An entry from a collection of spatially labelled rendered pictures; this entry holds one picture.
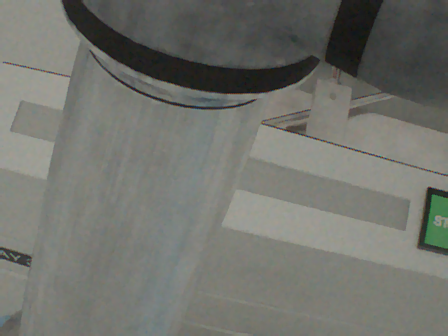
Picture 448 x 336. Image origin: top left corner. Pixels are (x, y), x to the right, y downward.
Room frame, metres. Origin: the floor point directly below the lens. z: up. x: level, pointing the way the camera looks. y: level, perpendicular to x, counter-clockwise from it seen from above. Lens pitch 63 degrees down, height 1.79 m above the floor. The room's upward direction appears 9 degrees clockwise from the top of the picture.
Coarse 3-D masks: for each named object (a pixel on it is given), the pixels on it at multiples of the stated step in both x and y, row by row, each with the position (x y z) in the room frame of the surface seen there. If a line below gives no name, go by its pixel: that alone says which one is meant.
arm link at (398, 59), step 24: (384, 0) 0.24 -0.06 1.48; (408, 0) 0.24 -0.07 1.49; (432, 0) 0.23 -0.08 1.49; (384, 24) 0.23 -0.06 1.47; (408, 24) 0.23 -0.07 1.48; (432, 24) 0.23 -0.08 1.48; (384, 48) 0.23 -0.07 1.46; (408, 48) 0.23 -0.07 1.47; (432, 48) 0.23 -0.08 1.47; (360, 72) 0.23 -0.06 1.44; (384, 72) 0.23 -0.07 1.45; (408, 72) 0.23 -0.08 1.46; (432, 72) 0.22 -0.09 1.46; (408, 96) 0.23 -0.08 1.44; (432, 96) 0.23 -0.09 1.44
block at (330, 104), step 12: (324, 84) 0.56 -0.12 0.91; (336, 84) 0.56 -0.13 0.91; (312, 96) 0.55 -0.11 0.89; (324, 96) 0.55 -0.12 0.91; (336, 96) 0.55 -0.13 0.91; (348, 96) 0.55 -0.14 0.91; (312, 108) 0.53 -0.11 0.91; (324, 108) 0.53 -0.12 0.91; (336, 108) 0.54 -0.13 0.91; (348, 108) 0.54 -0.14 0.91; (312, 120) 0.52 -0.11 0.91; (324, 120) 0.52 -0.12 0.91; (336, 120) 0.52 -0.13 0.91; (312, 132) 0.51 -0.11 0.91; (324, 132) 0.51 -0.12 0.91; (336, 132) 0.51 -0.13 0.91
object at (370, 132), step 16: (272, 96) 0.55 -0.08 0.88; (288, 96) 0.55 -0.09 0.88; (304, 96) 0.56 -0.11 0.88; (272, 112) 0.54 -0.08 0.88; (288, 112) 0.54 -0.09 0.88; (352, 112) 0.55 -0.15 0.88; (368, 112) 0.56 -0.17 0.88; (288, 128) 0.52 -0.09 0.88; (304, 128) 0.53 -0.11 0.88; (352, 128) 0.54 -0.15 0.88; (368, 128) 0.54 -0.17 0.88; (384, 128) 0.54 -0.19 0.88; (400, 128) 0.55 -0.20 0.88; (416, 128) 0.55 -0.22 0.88; (352, 144) 0.52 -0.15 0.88; (368, 144) 0.52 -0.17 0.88; (384, 144) 0.52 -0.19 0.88; (400, 144) 0.53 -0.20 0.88; (416, 144) 0.53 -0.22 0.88; (432, 144) 0.53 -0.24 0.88; (400, 160) 0.51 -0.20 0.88; (416, 160) 0.51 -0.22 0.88; (432, 160) 0.52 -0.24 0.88
